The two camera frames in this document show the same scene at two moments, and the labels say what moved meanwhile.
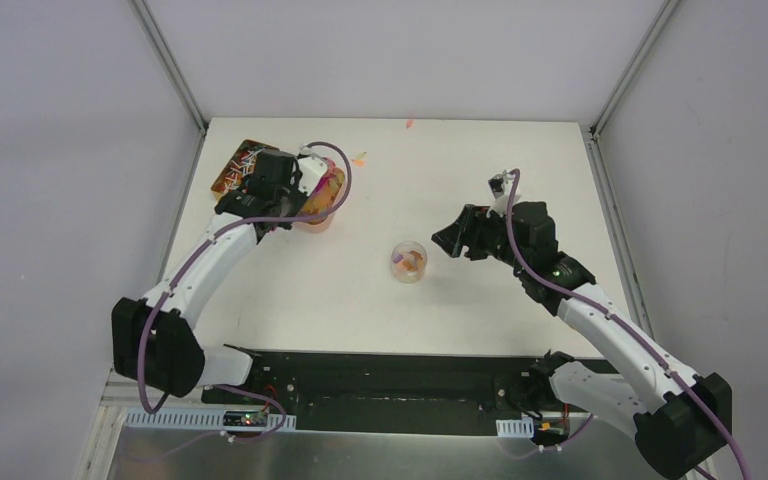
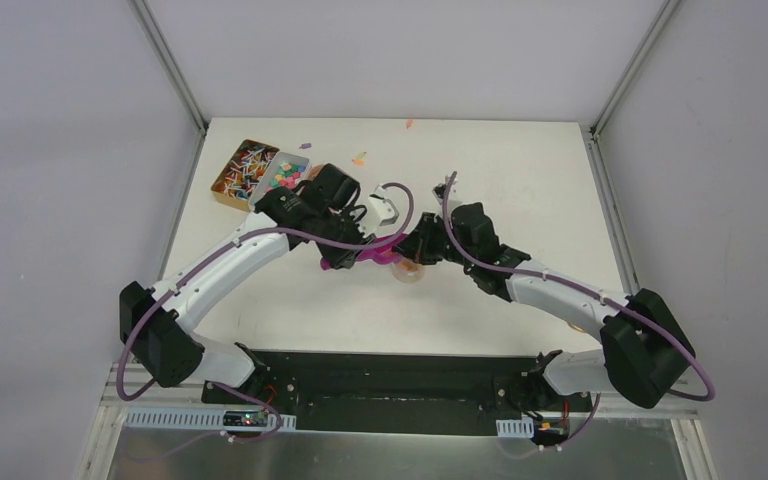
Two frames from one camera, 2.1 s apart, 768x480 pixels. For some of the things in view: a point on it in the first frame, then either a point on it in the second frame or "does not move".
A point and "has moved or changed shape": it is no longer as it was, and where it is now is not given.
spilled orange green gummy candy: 359,162 does not move
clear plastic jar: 408,261 does not move
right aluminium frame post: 627,74 does not move
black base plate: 335,394 does not move
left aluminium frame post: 169,64 does not move
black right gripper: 452,238 -> 417,245
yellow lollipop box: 237,174 does not move
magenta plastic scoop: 323,182 has moved or changed shape
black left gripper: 297,201 -> 342,245
